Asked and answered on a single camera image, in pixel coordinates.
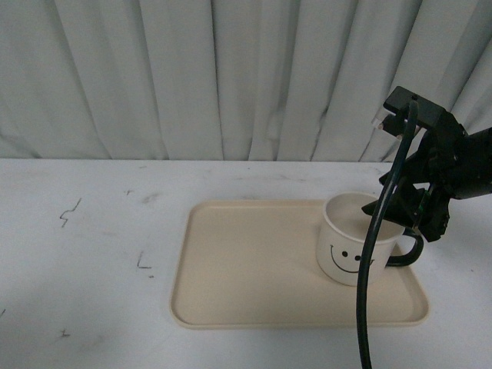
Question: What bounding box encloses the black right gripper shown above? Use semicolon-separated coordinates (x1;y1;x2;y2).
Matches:
382;113;467;242

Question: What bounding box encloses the white smiley mug black handle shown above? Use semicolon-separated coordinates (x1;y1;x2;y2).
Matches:
316;192;424;286

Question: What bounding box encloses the beige plastic tray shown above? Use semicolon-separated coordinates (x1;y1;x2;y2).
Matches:
169;198;430;330

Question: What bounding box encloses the white pleated curtain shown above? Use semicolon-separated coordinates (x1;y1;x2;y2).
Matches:
1;1;491;161

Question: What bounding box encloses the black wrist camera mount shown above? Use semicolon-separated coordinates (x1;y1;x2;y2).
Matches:
371;85;447;140

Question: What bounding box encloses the dark green cable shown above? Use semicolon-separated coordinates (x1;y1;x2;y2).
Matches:
355;100;420;369

